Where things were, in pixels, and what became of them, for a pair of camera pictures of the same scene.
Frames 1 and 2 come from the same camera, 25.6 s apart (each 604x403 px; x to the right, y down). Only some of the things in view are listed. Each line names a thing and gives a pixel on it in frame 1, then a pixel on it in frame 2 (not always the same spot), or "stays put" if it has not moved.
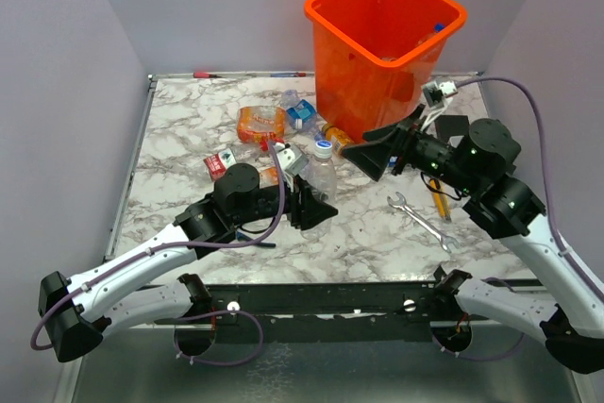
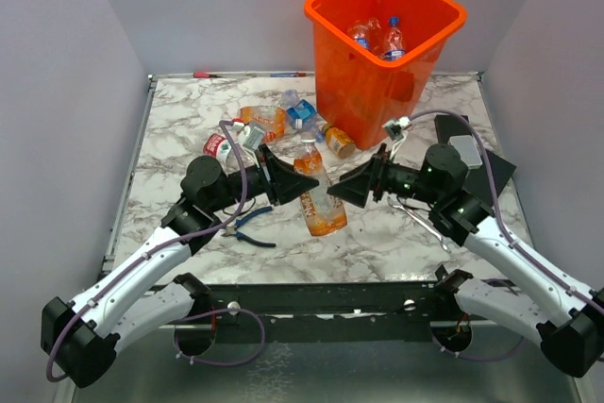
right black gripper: [373, 158] -> [355, 186]
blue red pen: [288, 75] stays put
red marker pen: [203, 75] stays put
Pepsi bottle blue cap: [437, 28] -> [366, 32]
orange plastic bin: [378, 34] stays put
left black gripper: [306, 211] -> [281, 180]
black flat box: [451, 125] stays put
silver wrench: [401, 202] stays put
